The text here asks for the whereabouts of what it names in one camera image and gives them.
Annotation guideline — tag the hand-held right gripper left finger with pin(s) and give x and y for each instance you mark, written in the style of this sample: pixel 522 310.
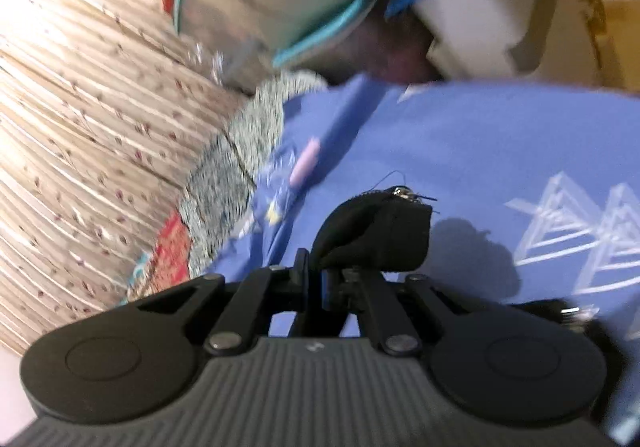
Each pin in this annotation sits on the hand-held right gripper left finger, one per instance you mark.
pixel 301 279

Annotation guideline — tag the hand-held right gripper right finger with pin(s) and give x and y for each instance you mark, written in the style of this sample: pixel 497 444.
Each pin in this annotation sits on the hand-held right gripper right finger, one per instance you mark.
pixel 328 289

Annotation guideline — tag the black pants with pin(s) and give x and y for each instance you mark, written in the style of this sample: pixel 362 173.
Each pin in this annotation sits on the black pants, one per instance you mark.
pixel 380 237

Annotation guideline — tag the small pink object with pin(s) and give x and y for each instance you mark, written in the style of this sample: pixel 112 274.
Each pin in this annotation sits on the small pink object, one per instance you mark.
pixel 305 161

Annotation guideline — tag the grey speckled cloth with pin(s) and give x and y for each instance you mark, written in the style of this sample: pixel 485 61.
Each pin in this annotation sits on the grey speckled cloth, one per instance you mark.
pixel 235 162

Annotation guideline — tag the red teal printed cloth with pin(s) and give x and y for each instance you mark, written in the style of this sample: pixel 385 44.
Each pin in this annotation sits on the red teal printed cloth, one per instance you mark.
pixel 167 247

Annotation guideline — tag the blue printed bedsheet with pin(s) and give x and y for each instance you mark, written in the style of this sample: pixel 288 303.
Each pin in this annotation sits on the blue printed bedsheet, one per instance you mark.
pixel 465 142

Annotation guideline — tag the teal edged cloth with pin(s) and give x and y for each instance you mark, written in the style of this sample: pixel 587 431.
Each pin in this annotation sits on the teal edged cloth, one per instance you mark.
pixel 320 39

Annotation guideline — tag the dark cloth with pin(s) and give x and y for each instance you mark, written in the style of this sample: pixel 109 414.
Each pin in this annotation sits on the dark cloth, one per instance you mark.
pixel 390 52

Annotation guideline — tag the beige striped floral cloth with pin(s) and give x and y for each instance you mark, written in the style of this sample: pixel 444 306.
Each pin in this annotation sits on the beige striped floral cloth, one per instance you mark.
pixel 90 102

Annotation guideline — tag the white foam box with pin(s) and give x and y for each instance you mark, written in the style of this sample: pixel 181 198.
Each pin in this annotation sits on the white foam box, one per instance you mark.
pixel 475 17

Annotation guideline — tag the yellow wooden furniture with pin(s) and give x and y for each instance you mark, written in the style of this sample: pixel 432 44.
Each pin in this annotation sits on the yellow wooden furniture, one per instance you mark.
pixel 620 42

